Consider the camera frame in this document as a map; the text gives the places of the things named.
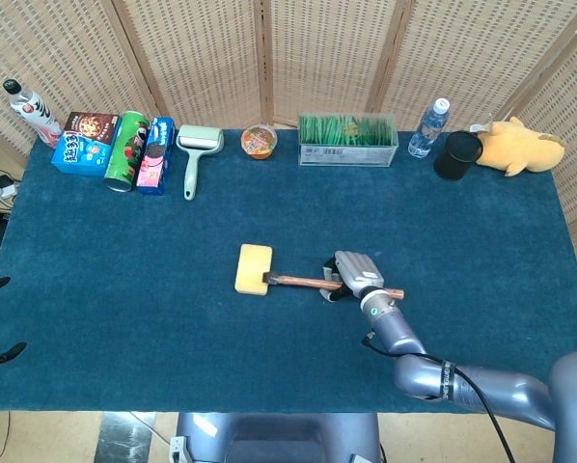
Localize grey robot torso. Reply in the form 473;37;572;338
170;412;386;463

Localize blue snack box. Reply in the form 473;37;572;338
50;132;117;178

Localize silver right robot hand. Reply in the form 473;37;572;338
320;250;385;304

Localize black arm strap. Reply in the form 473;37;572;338
435;359;457;401

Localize blue Oreo cookie box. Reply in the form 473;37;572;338
136;116;177;197

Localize blue carpet table cloth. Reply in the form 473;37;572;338
0;127;577;415

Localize woven rattan folding screen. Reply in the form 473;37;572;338
0;0;577;310

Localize yellow plush toy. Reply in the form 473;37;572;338
469;115;565;178

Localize clear box of green packets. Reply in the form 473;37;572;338
297;113;398;168

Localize black mesh pen holder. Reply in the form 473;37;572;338
433;130;484;182

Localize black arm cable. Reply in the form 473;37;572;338
360;332;517;463

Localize orange jelly cup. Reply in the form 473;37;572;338
240;123;279;160

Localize yellow sponge with green base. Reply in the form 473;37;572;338
234;243;274;295

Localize brown cookie box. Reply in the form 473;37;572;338
64;111;121;145

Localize green chips can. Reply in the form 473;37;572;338
103;110;151;193

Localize yellow brush with wooden handle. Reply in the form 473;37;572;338
261;271;405;300

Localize clear water bottle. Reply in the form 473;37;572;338
407;97;452;159

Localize pale green lint roller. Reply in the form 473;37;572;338
176;124;225;202

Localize white pink drink bottle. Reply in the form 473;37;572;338
2;78;63;149

